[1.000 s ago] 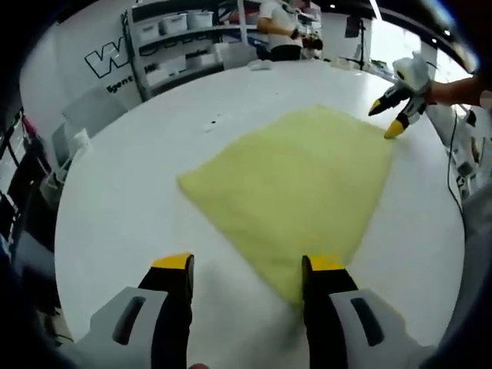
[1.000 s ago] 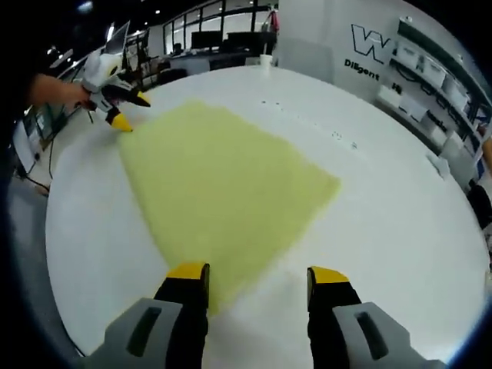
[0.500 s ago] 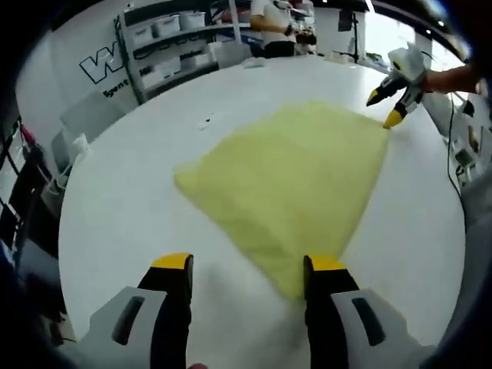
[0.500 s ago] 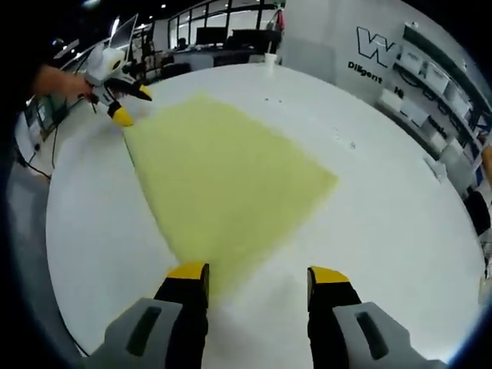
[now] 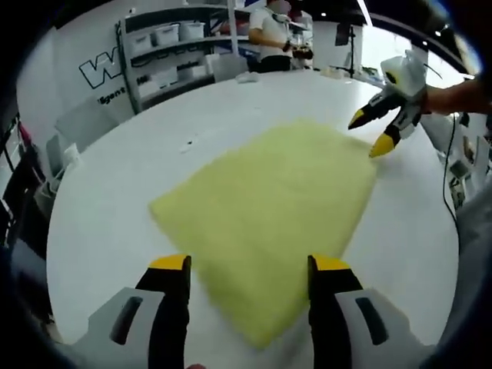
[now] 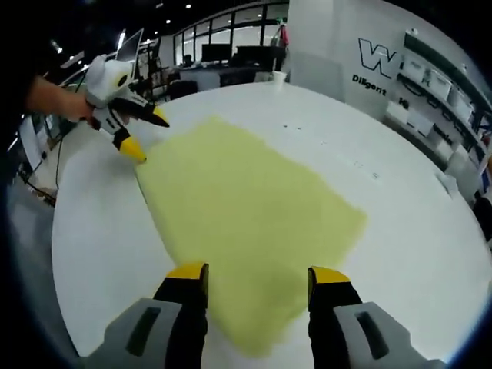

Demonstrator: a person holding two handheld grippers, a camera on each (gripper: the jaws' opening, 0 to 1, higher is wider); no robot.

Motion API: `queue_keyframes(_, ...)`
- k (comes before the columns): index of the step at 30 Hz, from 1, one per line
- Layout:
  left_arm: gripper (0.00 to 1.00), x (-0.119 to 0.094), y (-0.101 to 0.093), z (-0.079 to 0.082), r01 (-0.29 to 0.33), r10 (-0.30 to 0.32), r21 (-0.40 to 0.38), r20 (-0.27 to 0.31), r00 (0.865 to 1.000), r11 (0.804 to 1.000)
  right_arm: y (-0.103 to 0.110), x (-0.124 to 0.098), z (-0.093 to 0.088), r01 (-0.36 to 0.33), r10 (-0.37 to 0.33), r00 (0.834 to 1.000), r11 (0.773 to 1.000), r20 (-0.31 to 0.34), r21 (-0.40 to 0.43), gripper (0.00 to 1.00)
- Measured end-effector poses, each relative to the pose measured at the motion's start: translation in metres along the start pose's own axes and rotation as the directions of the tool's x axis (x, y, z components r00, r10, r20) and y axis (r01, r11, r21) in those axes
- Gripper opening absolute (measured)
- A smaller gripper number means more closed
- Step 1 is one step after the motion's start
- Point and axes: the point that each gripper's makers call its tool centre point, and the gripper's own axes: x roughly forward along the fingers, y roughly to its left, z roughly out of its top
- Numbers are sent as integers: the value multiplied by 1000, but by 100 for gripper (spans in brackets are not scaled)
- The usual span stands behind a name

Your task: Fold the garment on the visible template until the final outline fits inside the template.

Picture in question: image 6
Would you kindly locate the white storage bin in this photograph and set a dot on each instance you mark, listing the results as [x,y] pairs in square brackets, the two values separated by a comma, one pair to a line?
[413,68]
[437,84]
[462,104]

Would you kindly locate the black desktop monitor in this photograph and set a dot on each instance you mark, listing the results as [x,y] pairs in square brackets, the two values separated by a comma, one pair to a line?
[217,53]

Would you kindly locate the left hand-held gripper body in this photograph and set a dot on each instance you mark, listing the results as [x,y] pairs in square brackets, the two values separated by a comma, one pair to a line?
[105,82]

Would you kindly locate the pink hanging bag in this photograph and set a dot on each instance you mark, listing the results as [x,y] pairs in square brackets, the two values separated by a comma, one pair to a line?
[285,36]

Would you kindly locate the person's left hand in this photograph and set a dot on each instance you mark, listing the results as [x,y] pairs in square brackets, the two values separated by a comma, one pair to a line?
[75,107]

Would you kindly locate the yellow blue grey garment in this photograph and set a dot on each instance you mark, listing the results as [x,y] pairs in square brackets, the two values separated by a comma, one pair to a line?
[250,211]

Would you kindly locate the grey metal shelf rack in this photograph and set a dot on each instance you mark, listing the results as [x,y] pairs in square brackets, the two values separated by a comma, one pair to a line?
[453,96]

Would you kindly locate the white cup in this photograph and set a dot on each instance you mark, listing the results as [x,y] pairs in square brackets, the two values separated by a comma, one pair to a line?
[279,78]

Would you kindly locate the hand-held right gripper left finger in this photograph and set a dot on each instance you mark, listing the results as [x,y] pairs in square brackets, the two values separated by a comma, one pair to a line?
[153,334]

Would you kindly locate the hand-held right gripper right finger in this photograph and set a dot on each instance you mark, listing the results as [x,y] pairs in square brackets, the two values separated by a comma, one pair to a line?
[353,338]

